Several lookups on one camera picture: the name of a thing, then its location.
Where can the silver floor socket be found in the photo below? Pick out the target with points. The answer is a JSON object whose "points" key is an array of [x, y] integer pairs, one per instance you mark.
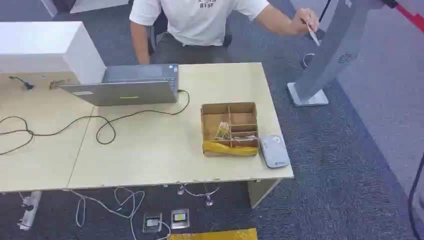
{"points": [[180, 218], [152, 222]]}

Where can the person's left hand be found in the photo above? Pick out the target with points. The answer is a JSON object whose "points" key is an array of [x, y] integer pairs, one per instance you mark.
{"points": [[303, 21]]}

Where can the printed card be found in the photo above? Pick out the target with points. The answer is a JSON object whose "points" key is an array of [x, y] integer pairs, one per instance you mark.
{"points": [[223, 130]]}

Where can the wooden card box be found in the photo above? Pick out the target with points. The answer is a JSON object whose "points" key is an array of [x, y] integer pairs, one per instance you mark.
{"points": [[228, 129]]}

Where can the grey card reader device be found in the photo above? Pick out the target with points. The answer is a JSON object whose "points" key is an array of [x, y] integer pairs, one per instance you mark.
{"points": [[274, 151]]}

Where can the white cabinet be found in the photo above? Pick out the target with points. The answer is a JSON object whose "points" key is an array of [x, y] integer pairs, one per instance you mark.
{"points": [[43, 48]]}

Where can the grey laptop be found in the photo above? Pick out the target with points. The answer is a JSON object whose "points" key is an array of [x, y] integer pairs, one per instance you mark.
{"points": [[132, 87]]}

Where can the white power strip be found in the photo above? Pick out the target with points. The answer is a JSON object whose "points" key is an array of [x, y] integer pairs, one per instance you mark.
{"points": [[30, 210]]}

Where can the white card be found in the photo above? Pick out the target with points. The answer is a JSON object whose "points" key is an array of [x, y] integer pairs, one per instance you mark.
{"points": [[313, 34]]}

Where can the black plug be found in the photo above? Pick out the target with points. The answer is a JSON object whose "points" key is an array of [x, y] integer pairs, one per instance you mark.
{"points": [[26, 84]]}

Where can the person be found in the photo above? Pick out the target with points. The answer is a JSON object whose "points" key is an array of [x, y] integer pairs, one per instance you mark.
{"points": [[198, 26]]}

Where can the red black barrier tape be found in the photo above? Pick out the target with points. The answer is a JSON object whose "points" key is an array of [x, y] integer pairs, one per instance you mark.
{"points": [[409, 15]]}

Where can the grey stand with base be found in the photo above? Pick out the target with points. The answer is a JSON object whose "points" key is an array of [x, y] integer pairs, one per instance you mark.
{"points": [[331, 53]]}

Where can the yellow tape sheet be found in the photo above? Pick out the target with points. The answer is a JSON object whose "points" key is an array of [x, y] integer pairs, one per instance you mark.
{"points": [[215, 234]]}

